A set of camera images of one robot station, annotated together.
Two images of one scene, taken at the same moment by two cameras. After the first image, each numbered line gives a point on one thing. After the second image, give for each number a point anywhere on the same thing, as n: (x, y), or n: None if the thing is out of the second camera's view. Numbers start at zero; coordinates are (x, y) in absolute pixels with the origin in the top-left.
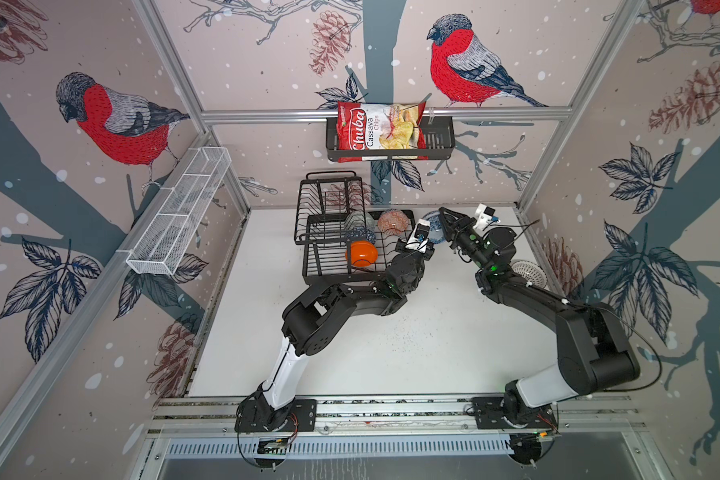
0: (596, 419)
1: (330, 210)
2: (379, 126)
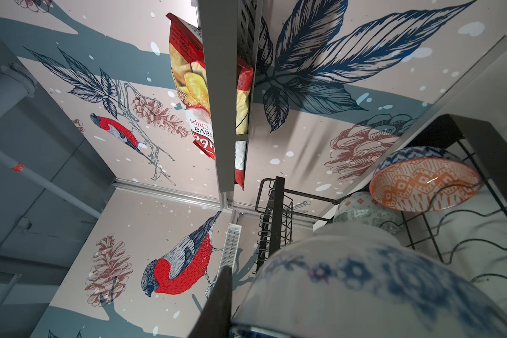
0: None
1: (483, 234)
2: (187, 60)
